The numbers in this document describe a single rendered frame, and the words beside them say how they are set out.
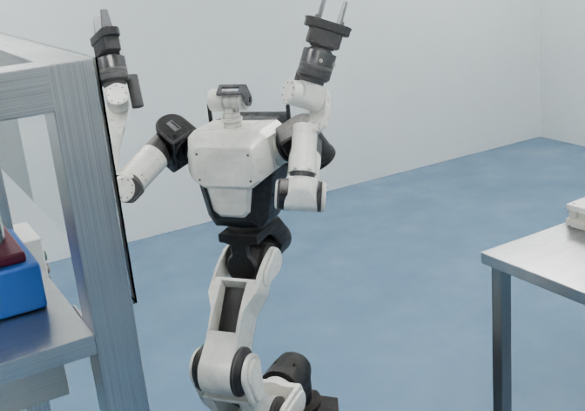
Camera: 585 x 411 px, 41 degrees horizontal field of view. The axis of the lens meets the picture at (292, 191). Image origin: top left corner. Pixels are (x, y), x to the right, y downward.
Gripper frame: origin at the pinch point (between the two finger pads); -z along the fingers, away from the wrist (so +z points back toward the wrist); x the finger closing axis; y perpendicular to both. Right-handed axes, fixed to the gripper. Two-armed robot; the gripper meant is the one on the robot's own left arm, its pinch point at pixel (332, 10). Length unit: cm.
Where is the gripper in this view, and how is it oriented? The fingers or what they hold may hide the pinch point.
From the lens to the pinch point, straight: 208.4
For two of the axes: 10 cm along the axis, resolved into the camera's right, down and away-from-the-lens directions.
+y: -1.7, -1.6, 9.7
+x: -9.5, -2.5, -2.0
